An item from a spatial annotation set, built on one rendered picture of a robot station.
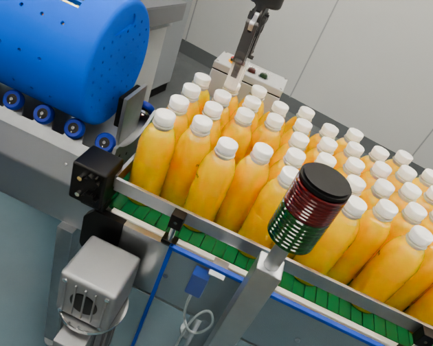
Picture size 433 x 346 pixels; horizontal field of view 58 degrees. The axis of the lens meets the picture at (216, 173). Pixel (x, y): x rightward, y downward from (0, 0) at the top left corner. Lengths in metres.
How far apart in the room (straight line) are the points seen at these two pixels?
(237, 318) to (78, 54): 0.54
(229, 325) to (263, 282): 0.12
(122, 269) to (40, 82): 0.40
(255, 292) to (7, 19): 0.65
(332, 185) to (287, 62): 3.18
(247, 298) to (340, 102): 3.09
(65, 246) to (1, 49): 0.55
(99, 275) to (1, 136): 0.42
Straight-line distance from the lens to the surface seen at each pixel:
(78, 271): 0.77
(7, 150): 1.01
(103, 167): 0.75
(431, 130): 3.60
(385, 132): 3.62
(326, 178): 0.46
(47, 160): 0.96
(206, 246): 0.81
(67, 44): 0.80
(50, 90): 0.85
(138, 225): 0.81
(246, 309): 0.60
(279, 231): 0.48
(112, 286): 0.75
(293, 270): 0.77
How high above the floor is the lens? 1.48
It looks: 36 degrees down
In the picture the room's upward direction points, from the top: 23 degrees clockwise
